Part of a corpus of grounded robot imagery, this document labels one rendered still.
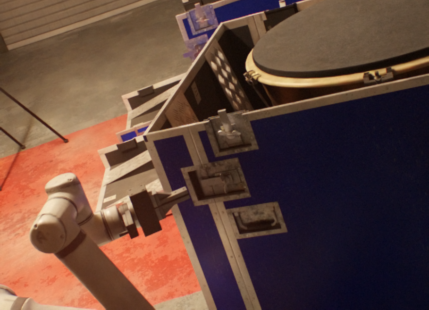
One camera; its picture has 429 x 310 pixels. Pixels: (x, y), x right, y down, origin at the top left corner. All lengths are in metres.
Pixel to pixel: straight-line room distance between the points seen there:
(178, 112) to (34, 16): 7.20
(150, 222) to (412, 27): 0.89
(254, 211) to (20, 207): 2.68
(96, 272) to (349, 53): 0.89
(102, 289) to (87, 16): 7.63
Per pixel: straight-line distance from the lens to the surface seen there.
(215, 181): 2.05
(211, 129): 1.97
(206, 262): 2.20
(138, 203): 1.96
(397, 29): 2.15
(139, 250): 3.52
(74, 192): 1.91
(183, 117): 2.27
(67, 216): 1.83
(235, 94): 2.75
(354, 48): 2.10
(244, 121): 1.93
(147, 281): 3.27
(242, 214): 2.10
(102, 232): 1.96
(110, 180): 4.33
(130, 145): 4.48
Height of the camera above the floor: 1.64
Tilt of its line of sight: 21 degrees down
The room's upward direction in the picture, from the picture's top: 20 degrees counter-clockwise
